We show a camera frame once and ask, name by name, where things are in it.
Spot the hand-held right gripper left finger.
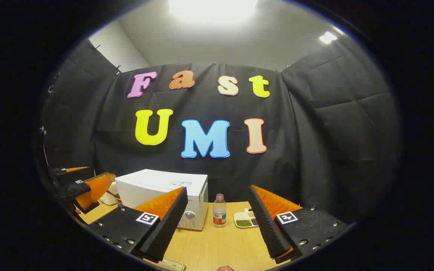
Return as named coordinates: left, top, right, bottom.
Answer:
left=88, top=187, right=188, bottom=262

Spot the large ceiling light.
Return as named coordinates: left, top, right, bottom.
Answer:
left=168, top=0, right=259, bottom=21

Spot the clear plastic bottle red label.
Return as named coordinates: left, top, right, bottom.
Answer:
left=213, top=193, right=227, bottom=228

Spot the white microwave oven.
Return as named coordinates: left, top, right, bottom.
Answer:
left=115, top=169, right=209, bottom=231

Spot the cream food plate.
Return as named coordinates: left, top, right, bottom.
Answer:
left=144, top=257, right=185, bottom=271

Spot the white divided plate of beans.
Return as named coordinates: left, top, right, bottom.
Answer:
left=234, top=208, right=260, bottom=228

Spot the black backdrop cloth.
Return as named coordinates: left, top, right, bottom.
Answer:
left=42, top=40, right=400, bottom=226

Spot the small ceiling light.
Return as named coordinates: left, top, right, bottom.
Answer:
left=319, top=31, right=338, bottom=44

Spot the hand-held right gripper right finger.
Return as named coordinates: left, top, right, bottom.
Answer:
left=248, top=185, right=348, bottom=264

